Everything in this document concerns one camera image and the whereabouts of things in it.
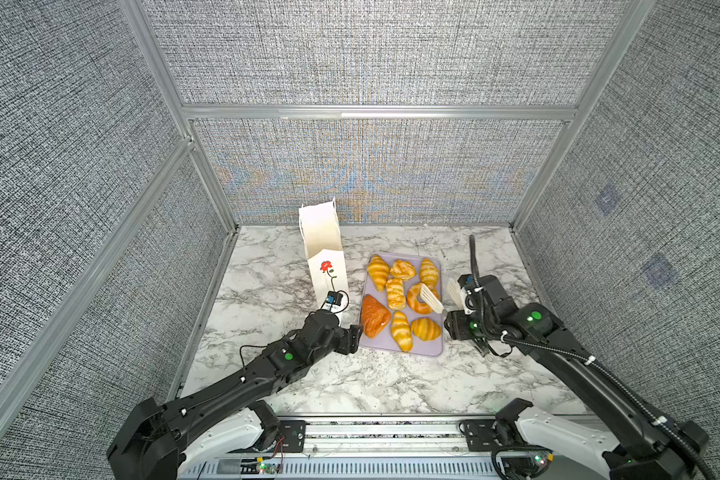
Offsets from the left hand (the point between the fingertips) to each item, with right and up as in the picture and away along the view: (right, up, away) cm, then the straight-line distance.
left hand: (354, 327), depth 80 cm
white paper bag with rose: (-11, +26, +17) cm, 33 cm away
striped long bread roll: (+13, +7, +15) cm, 21 cm away
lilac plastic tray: (+9, -6, +9) cm, 14 cm away
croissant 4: (+21, -3, +8) cm, 23 cm away
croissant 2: (+25, +13, +21) cm, 35 cm away
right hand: (+26, +3, -3) cm, 26 cm away
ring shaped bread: (+19, +6, +16) cm, 25 cm away
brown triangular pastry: (+6, +1, +11) cm, 13 cm away
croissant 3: (+14, -3, +8) cm, 17 cm away
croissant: (+8, +14, +22) cm, 27 cm away
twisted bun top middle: (+16, +14, +23) cm, 31 cm away
